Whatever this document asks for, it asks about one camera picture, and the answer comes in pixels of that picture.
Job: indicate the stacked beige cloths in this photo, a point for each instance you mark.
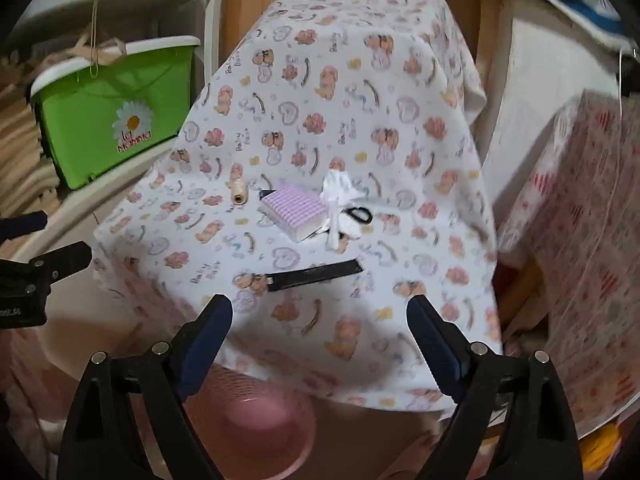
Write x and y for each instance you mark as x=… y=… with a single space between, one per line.
x=25 y=160

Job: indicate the red patterned cloth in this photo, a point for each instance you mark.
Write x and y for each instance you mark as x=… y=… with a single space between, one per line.
x=590 y=260

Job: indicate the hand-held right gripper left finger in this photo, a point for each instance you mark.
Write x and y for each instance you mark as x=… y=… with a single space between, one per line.
x=205 y=345

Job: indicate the beige paper bundle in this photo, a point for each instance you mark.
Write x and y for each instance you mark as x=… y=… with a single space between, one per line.
x=100 y=50

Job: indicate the yellow cloth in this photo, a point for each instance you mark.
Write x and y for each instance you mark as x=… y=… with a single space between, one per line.
x=600 y=447

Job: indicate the beige thread spool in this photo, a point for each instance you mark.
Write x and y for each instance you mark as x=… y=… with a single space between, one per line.
x=239 y=192

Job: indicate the printed white tablecloth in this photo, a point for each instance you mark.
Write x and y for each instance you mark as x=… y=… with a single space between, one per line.
x=350 y=110

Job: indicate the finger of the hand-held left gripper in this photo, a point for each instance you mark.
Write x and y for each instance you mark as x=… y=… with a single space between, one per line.
x=60 y=262
x=25 y=225

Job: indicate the white foam board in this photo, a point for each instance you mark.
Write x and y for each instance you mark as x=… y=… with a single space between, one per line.
x=540 y=85

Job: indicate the flat black strip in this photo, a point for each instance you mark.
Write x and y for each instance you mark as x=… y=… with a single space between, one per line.
x=315 y=275

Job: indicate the green storage box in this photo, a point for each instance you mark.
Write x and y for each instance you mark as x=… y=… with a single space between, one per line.
x=100 y=110

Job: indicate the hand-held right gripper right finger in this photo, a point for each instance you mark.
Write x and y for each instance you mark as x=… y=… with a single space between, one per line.
x=435 y=345

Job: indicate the pink waste basket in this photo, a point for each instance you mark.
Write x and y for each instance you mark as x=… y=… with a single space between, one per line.
x=250 y=415

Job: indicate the black scissors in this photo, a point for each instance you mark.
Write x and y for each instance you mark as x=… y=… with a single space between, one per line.
x=360 y=215

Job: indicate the wooden frame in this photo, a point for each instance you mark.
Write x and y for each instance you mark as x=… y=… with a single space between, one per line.
x=522 y=287

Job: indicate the purple checked box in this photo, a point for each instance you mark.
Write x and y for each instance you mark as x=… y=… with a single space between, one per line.
x=292 y=207

